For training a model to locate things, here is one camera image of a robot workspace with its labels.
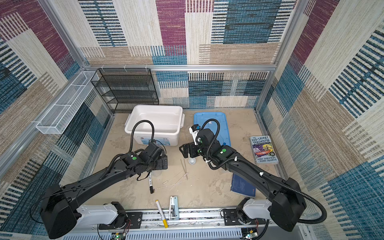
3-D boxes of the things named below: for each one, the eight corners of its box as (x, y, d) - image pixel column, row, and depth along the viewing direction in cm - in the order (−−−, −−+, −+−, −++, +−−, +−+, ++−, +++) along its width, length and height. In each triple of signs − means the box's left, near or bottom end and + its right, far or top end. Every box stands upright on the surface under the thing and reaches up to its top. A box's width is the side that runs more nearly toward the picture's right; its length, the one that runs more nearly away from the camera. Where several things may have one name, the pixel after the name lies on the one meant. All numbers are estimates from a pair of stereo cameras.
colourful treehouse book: (255, 164, 93) (257, 162, 91) (248, 137, 106) (249, 135, 104) (277, 164, 93) (279, 162, 91) (267, 137, 105) (268, 135, 104)
